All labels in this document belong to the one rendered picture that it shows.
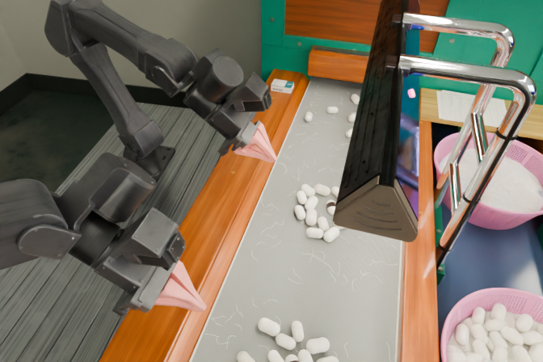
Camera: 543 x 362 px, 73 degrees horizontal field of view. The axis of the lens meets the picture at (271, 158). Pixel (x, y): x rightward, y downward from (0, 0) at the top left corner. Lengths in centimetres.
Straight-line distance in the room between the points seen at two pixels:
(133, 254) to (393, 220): 27
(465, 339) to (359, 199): 41
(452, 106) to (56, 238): 96
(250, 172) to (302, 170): 13
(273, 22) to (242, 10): 88
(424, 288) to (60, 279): 69
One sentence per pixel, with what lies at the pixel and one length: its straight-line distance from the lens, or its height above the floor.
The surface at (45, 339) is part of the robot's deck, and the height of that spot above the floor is 67.
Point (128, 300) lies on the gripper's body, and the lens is 49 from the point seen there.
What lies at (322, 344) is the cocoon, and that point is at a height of 76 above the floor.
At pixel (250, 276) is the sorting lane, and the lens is 70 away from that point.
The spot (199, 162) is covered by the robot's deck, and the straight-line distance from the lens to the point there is 101.
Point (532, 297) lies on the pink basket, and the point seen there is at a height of 77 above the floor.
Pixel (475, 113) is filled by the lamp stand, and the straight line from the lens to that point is 73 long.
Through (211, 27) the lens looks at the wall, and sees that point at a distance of 210.
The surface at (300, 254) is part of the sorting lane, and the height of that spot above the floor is 74.
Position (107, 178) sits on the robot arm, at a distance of 45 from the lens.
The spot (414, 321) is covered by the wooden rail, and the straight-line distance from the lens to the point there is 67.
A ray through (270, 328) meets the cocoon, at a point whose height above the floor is 76.
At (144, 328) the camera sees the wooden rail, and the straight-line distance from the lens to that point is 66.
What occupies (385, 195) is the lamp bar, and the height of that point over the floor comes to 110.
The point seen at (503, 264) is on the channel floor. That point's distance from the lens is 92.
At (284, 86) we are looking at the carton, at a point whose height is 78.
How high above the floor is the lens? 134
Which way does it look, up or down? 42 degrees down
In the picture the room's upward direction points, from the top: straight up
